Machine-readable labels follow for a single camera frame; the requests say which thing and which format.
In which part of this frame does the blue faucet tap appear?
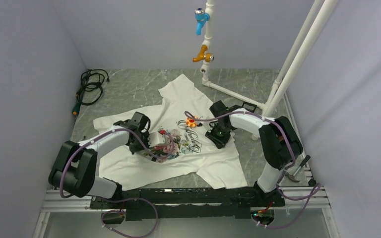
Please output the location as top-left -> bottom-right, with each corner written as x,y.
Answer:
194,8 -> 210,35

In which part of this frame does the orange yellow pompom brooch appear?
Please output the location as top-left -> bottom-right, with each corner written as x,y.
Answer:
186,118 -> 197,128

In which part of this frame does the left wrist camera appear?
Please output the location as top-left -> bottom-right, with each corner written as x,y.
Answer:
148,132 -> 168,147

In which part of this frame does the claw hammer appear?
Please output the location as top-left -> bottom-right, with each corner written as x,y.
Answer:
285,155 -> 311,183

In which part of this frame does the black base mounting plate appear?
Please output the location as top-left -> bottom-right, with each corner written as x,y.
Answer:
90,187 -> 285,221

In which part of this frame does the aluminium rail frame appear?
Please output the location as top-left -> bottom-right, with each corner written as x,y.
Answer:
32,93 -> 341,238

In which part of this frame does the white pvc pipe frame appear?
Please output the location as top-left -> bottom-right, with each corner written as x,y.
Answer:
200,0 -> 336,116

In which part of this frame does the white printed t-shirt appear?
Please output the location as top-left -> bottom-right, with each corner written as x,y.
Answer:
99,75 -> 247,190

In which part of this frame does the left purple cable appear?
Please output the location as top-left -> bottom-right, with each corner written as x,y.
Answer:
59,128 -> 177,238

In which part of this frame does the orange faucet tap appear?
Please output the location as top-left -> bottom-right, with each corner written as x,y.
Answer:
192,45 -> 214,63

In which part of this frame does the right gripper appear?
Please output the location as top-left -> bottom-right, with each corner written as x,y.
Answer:
205,123 -> 231,151

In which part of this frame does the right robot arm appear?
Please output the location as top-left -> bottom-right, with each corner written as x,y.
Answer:
205,101 -> 303,206

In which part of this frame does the black coiled cable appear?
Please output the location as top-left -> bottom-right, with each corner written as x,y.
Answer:
72,69 -> 110,116

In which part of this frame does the purple cable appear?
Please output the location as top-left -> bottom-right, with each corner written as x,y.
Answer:
59,128 -> 177,238
184,111 -> 322,230

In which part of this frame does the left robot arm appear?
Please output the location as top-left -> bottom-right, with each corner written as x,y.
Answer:
49,112 -> 151,208

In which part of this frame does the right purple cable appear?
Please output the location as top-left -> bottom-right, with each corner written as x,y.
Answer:
184,111 -> 322,230

